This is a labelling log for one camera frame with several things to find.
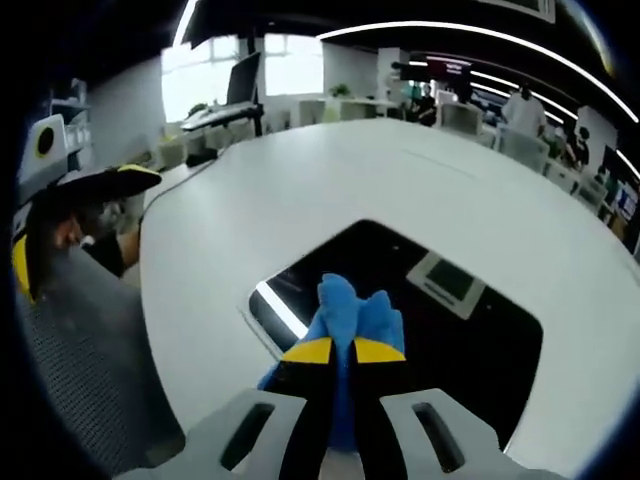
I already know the curved ceiling light strip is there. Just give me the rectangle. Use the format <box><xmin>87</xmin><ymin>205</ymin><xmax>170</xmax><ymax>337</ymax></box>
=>
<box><xmin>317</xmin><ymin>20</ymin><xmax>640</xmax><ymax>124</ymax></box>

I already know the straight ceiling light strip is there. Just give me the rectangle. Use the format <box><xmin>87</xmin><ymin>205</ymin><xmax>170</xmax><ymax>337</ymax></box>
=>
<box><xmin>172</xmin><ymin>0</ymin><xmax>201</xmax><ymax>49</ymax></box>

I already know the red display screen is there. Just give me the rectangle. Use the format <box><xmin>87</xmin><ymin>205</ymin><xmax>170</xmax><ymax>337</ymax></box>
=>
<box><xmin>427</xmin><ymin>56</ymin><xmax>474</xmax><ymax>77</ymax></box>

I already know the black monitor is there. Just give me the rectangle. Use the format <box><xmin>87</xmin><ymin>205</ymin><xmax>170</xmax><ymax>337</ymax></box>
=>
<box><xmin>227</xmin><ymin>50</ymin><xmax>264</xmax><ymax>106</ymax></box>

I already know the black stand pole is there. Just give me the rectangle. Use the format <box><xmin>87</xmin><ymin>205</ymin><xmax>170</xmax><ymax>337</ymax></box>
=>
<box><xmin>251</xmin><ymin>49</ymin><xmax>265</xmax><ymax>137</ymax></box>

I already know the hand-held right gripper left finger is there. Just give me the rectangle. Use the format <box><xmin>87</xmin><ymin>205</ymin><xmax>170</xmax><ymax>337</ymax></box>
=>
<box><xmin>149</xmin><ymin>336</ymin><xmax>334</xmax><ymax>480</ymax></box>

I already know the blue cleaning cloth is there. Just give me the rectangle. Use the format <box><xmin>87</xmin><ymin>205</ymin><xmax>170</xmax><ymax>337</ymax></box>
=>
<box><xmin>257</xmin><ymin>272</ymin><xmax>405</xmax><ymax>454</ymax></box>

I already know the yellow and black object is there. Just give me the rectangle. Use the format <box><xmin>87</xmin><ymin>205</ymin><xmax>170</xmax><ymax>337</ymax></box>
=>
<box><xmin>11</xmin><ymin>233</ymin><xmax>39</xmax><ymax>306</ymax></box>

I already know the person's left hand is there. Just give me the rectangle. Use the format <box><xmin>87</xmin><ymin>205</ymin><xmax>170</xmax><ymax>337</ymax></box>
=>
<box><xmin>53</xmin><ymin>215</ymin><xmax>84</xmax><ymax>251</ymax></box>

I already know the white storage shelf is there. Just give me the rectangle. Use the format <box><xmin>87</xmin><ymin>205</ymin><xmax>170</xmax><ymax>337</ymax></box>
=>
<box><xmin>49</xmin><ymin>79</ymin><xmax>92</xmax><ymax>169</ymax></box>

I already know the white low cabinet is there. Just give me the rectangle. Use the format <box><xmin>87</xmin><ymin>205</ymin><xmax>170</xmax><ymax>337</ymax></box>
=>
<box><xmin>297</xmin><ymin>97</ymin><xmax>399</xmax><ymax>124</ymax></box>

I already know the black glass panel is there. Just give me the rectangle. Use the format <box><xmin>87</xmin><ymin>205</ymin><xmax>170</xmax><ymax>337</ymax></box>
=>
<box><xmin>239</xmin><ymin>218</ymin><xmax>546</xmax><ymax>454</ymax></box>

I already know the ceiling air vent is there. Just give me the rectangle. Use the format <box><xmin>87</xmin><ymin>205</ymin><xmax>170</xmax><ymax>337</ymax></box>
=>
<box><xmin>479</xmin><ymin>0</ymin><xmax>557</xmax><ymax>25</ymax></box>

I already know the grey adjustable desk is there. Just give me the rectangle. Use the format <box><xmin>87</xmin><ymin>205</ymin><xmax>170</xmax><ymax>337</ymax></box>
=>
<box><xmin>179</xmin><ymin>102</ymin><xmax>264</xmax><ymax>132</ymax></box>

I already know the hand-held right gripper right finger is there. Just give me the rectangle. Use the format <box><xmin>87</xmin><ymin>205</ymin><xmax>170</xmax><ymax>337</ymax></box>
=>
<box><xmin>353</xmin><ymin>338</ymin><xmax>506</xmax><ymax>480</ymax></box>

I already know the black cable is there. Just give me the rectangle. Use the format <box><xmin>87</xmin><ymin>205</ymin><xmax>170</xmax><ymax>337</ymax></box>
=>
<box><xmin>142</xmin><ymin>158</ymin><xmax>221</xmax><ymax>217</ymax></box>

